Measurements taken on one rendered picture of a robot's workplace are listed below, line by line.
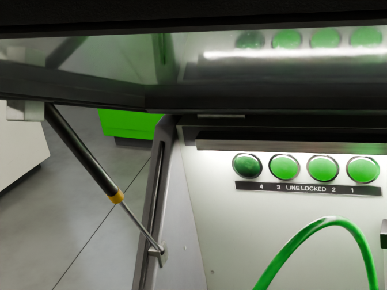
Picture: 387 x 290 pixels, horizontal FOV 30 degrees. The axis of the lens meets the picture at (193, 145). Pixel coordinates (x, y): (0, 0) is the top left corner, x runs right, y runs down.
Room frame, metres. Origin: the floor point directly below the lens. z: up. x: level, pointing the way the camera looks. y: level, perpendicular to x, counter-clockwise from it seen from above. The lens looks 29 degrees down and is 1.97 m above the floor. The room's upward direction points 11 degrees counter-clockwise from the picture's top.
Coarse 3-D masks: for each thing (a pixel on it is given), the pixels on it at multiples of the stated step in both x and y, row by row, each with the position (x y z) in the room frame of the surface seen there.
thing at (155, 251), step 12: (48, 108) 0.75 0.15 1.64; (48, 120) 0.76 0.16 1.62; (60, 120) 0.77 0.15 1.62; (60, 132) 0.77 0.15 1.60; (72, 132) 0.78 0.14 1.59; (72, 144) 0.78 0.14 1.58; (84, 144) 0.79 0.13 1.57; (84, 156) 0.79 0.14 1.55; (96, 168) 0.80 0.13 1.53; (96, 180) 0.81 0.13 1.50; (108, 180) 0.82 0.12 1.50; (108, 192) 0.82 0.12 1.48; (120, 192) 0.83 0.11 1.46; (120, 204) 0.84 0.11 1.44; (132, 216) 0.85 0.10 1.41; (144, 228) 0.87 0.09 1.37; (156, 252) 0.89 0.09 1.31
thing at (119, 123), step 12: (108, 120) 3.75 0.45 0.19; (120, 120) 3.70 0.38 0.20; (132, 120) 3.66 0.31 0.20; (144, 120) 3.62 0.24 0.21; (156, 120) 3.58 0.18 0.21; (108, 132) 3.76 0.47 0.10; (120, 132) 3.72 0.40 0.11; (132, 132) 3.67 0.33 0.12; (144, 132) 3.63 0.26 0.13; (120, 144) 3.78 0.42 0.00; (132, 144) 3.73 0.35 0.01; (144, 144) 3.69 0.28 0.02
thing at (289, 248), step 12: (324, 216) 0.76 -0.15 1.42; (336, 216) 0.77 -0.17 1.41; (312, 228) 0.73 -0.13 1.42; (348, 228) 0.78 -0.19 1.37; (300, 240) 0.71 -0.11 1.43; (360, 240) 0.80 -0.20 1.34; (288, 252) 0.69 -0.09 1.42; (276, 264) 0.68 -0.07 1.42; (372, 264) 0.82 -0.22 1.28; (264, 276) 0.67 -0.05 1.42; (372, 276) 0.82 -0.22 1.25; (264, 288) 0.66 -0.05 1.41; (372, 288) 0.82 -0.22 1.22
